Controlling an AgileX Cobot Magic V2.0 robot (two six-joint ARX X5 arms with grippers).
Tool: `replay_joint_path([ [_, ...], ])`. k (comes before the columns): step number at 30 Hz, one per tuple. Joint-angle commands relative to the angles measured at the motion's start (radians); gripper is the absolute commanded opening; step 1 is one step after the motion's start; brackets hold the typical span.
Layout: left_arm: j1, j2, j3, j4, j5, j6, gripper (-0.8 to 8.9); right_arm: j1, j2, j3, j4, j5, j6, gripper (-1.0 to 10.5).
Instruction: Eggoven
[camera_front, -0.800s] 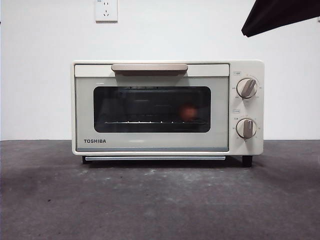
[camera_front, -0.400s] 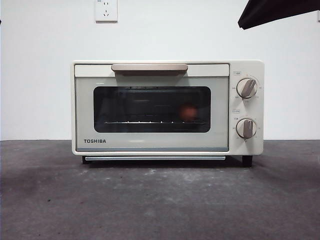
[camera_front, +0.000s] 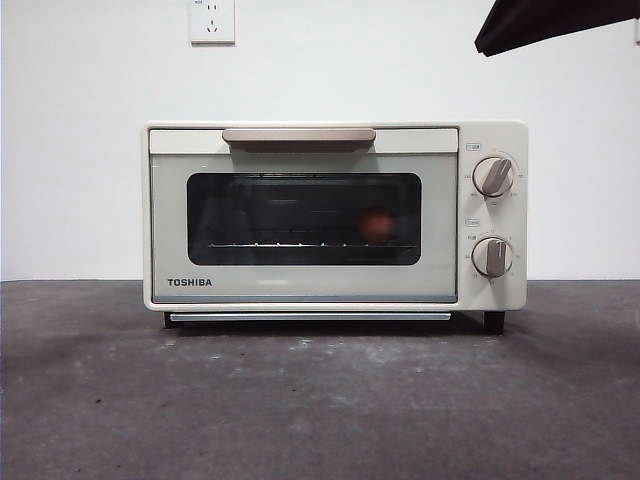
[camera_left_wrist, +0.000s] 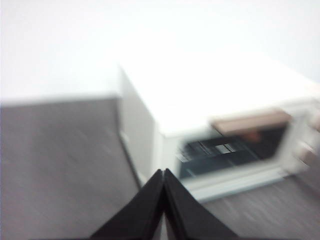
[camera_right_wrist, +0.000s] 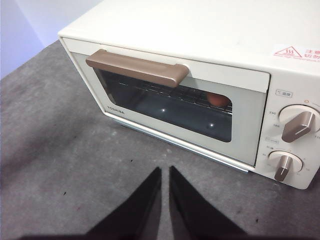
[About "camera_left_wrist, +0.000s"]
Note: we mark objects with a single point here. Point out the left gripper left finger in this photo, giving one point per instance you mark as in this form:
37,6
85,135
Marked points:
142,215

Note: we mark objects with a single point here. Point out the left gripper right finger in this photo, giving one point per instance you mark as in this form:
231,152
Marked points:
187,217

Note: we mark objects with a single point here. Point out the cream Toshiba toaster oven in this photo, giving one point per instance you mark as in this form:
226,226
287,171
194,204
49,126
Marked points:
200,100

